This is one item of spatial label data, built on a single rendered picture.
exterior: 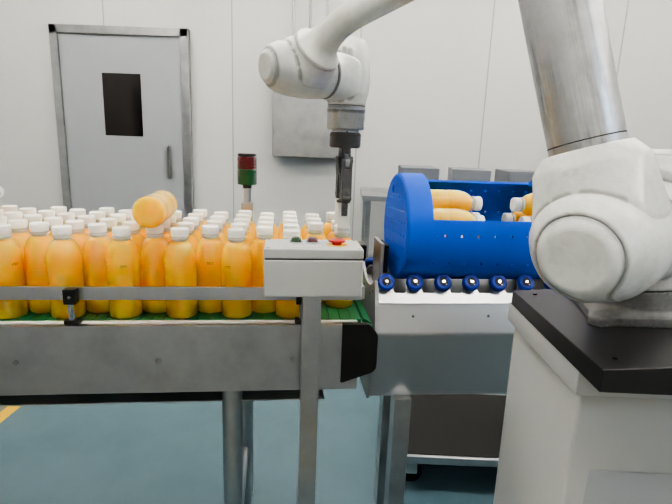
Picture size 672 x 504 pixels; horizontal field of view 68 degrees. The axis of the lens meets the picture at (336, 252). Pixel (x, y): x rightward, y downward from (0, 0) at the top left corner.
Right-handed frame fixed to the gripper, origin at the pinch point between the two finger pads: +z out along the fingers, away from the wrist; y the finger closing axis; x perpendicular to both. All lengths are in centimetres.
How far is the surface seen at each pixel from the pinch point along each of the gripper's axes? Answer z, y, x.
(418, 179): -9.2, 3.3, -19.7
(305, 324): 20.1, -22.1, 9.6
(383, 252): 10.2, 3.9, -11.9
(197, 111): -38, 366, 93
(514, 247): 6.4, -5.0, -43.3
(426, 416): 98, 69, -49
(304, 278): 9.1, -25.1, 10.2
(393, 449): 66, 0, -17
